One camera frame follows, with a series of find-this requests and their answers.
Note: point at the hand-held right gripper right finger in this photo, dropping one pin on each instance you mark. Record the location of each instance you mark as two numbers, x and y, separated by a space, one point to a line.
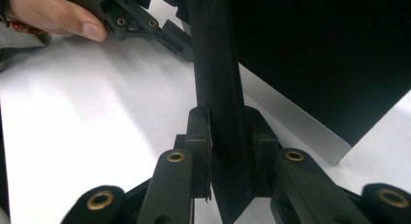
261 143

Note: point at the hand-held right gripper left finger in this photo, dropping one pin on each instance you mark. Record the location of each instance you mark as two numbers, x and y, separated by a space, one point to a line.
200 136

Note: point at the silver photo frame black back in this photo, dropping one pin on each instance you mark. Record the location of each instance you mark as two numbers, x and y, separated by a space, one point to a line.
323 56

